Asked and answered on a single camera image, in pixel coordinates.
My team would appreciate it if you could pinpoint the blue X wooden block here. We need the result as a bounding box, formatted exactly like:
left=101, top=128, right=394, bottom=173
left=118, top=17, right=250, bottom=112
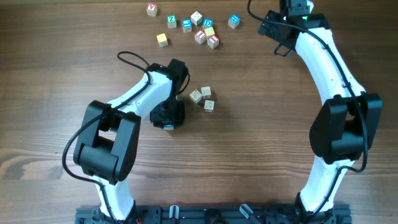
left=164, top=125, right=174, bottom=130

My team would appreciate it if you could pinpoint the green edged picture block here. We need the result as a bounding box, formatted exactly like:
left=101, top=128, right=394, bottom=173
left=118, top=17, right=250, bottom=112
left=189, top=90, right=203, bottom=103

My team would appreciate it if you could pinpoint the red edged animal block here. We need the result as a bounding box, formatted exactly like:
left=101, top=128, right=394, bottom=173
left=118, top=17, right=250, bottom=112
left=204, top=100, right=215, bottom=113

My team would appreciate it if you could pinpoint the number 2 wooden block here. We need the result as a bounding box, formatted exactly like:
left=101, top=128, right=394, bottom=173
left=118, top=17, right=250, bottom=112
left=201, top=86, right=211, bottom=99

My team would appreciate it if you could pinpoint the yellow S wooden block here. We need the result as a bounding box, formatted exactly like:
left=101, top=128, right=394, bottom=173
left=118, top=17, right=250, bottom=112
left=156, top=34, right=168, bottom=47

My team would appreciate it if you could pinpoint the plain animal wooden block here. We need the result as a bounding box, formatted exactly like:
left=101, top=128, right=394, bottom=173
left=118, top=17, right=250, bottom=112
left=191, top=11, right=203, bottom=26

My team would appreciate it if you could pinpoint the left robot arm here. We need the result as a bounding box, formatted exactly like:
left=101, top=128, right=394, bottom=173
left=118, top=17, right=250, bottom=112
left=73, top=59, right=189, bottom=223

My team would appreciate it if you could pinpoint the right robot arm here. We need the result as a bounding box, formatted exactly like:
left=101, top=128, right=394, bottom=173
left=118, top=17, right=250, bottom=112
left=258, top=0, right=382, bottom=223

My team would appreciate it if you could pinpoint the blue H wooden block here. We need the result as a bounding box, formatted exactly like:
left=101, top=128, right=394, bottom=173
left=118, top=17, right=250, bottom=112
left=228, top=14, right=240, bottom=29

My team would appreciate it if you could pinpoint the red I block lower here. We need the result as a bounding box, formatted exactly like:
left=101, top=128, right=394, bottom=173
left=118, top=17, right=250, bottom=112
left=207, top=35, right=220, bottom=49

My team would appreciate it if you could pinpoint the yellow C wooden block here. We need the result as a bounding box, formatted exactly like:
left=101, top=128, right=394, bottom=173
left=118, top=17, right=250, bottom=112
left=204, top=27, right=215, bottom=39

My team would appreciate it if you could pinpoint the blue D wooden block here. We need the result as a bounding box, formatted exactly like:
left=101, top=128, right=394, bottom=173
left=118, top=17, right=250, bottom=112
left=202, top=18, right=213, bottom=30

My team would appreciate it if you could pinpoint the red I wooden block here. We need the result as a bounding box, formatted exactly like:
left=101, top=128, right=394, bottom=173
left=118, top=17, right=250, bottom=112
left=195, top=30, right=206, bottom=44

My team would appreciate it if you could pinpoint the blue L wooden block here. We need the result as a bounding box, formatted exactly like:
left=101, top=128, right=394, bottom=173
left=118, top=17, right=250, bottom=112
left=182, top=19, right=192, bottom=33

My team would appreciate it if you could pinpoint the green Z wooden block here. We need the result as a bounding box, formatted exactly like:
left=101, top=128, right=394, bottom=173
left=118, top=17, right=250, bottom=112
left=167, top=15, right=177, bottom=28

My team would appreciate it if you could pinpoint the red letter wooden block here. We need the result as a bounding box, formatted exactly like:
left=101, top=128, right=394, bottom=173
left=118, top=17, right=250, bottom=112
left=146, top=2, right=158, bottom=17

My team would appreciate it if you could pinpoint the right black cable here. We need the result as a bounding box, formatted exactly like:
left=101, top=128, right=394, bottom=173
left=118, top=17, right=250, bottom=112
left=247, top=0, right=369, bottom=222

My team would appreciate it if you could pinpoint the black cable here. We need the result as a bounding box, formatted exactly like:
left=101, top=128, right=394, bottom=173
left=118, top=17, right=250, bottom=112
left=247, top=0, right=369, bottom=222
left=62, top=51, right=152, bottom=224

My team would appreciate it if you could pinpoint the left black cable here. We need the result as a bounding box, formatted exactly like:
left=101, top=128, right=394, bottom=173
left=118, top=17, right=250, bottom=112
left=62, top=51, right=152, bottom=224

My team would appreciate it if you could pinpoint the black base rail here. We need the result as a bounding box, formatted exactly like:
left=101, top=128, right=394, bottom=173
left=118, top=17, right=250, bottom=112
left=75, top=204, right=352, bottom=224

